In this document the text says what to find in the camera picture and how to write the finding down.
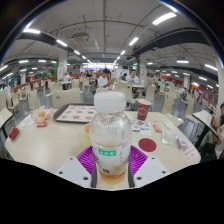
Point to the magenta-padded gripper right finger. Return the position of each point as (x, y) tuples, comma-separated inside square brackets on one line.
[(151, 168)]

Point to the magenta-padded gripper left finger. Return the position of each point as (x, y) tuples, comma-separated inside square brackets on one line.
[(74, 168)]

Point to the clear bottle with amber drink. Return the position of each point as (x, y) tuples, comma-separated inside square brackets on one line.
[(110, 140)]

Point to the flat round red coaster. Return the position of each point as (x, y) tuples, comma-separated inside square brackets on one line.
[(147, 145)]

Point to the clear plastic bag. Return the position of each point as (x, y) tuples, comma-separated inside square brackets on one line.
[(170, 138)]

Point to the small red packet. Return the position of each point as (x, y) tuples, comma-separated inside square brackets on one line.
[(157, 128)]

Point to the printed sticker leaflet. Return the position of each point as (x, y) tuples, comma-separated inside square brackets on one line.
[(140, 127)]

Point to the small white sachet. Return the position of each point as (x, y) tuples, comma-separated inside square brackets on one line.
[(166, 125)]

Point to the brown tray with paper liner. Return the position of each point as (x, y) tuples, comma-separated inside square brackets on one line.
[(73, 113)]

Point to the red paper cup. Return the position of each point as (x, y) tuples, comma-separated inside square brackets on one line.
[(143, 110)]

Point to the food wrapper with fries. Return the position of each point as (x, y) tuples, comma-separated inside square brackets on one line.
[(42, 116)]

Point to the small dark red box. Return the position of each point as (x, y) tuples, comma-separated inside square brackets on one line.
[(14, 133)]

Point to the beige canteen chairs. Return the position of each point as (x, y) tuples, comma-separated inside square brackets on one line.
[(66, 96)]

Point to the white neighbouring table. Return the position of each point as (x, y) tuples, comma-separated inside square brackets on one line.
[(204, 117)]

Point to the person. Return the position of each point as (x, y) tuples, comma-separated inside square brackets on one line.
[(218, 136), (134, 80), (67, 77), (104, 80)]

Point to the ceiling air conditioner unit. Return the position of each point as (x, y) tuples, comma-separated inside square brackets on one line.
[(80, 37)]

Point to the ceiling strip lights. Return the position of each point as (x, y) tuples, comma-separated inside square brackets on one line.
[(164, 18)]

